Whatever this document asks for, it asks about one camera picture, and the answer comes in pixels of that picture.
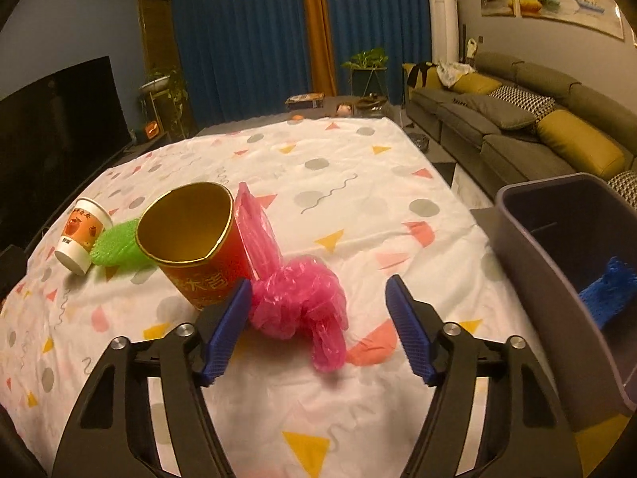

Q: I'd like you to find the grey cushion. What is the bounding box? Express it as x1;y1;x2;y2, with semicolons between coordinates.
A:
463;94;537;131

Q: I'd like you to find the brown wooden door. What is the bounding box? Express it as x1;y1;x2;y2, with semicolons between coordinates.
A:
138;0;175;125

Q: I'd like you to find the trailing plant in white bowl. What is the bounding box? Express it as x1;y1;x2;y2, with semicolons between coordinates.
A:
139;71;192;137

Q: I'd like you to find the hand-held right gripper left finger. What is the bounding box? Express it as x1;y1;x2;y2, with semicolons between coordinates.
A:
50;278;254;478

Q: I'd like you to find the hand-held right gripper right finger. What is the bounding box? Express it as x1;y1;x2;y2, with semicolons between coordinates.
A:
385;274;583;478

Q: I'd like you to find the grey plastic bin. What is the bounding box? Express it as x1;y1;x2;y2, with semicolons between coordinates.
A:
495;172;637;431

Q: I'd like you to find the black garment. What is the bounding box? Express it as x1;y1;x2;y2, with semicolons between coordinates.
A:
407;62;442;88

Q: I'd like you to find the potted green leafy plant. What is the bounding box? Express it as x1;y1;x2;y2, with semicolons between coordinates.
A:
342;49;389;71

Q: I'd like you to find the large yellow cushion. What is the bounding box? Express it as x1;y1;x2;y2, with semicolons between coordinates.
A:
535;110;627;180

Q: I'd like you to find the blue curtain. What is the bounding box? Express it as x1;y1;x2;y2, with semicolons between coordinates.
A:
322;0;434;100
170;0;314;127

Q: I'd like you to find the blue foam net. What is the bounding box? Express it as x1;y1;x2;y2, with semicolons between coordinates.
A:
578;256;637;332

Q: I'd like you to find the grey green sofa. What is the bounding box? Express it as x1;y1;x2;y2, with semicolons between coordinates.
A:
402;52;637;195

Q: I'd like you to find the black and white patterned cushion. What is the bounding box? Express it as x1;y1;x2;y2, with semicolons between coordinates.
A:
488;84;556;121
607;170;637;210

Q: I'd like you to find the pink plastic bag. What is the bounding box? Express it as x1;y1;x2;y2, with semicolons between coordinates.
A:
235;182;349;372

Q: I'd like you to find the green metal plant stand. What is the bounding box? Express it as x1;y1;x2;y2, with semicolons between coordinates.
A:
351;66;389;98

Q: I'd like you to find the small yellow cushion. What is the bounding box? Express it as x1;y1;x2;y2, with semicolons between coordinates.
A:
450;72;503;96

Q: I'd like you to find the red paper tube gold inside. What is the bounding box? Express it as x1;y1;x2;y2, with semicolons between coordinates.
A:
135;182;254;312

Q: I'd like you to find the green foam net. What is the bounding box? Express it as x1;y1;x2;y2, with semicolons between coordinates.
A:
90;216;150;267

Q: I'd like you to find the gold metal plant stand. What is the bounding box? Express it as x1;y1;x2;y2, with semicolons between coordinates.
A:
141;90;173;133

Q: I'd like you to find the printed paper cup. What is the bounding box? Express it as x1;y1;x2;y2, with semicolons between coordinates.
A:
55;198;114;276

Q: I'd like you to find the white cloth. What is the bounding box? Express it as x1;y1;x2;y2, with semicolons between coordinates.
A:
437;61;477;87

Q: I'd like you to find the white standing air conditioner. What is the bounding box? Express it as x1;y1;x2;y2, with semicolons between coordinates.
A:
428;0;459;65

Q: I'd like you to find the black flat television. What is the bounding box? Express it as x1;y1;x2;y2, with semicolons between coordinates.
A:
0;57;131;255

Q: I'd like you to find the orange curtain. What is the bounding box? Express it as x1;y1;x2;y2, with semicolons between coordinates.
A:
297;0;339;98

